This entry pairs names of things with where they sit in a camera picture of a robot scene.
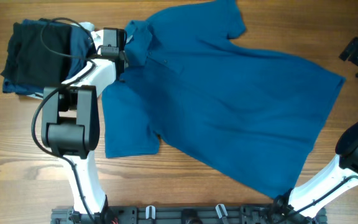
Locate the blue polo shirt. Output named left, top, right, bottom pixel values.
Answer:
left=102, top=0, right=345, bottom=198

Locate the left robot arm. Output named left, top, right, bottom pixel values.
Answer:
left=32, top=28, right=127, bottom=223

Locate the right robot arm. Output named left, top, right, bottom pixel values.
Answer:
left=267, top=122, right=358, bottom=223

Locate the navy folded garment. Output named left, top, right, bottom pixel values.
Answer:
left=1, top=19, right=96, bottom=95

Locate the black folded garment on top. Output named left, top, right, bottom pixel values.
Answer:
left=1, top=23, right=71, bottom=87

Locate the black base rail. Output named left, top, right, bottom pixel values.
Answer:
left=50, top=204, right=328, bottom=224

